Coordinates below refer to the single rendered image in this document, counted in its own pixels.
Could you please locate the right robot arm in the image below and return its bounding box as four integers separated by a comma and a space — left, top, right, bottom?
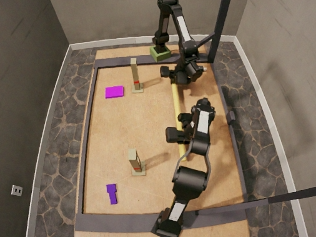
152, 0, 202, 86

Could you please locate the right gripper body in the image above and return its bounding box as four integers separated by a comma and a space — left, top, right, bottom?
160, 60, 197, 82

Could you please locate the purple rectangular block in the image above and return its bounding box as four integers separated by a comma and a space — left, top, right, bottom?
105, 86, 124, 99

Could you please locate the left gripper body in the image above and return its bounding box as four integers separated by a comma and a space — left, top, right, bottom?
165, 122, 193, 143

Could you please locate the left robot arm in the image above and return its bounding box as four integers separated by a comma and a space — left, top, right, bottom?
155, 97, 216, 237

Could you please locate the long yellow rail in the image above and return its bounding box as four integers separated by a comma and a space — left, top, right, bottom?
172, 80, 188, 162

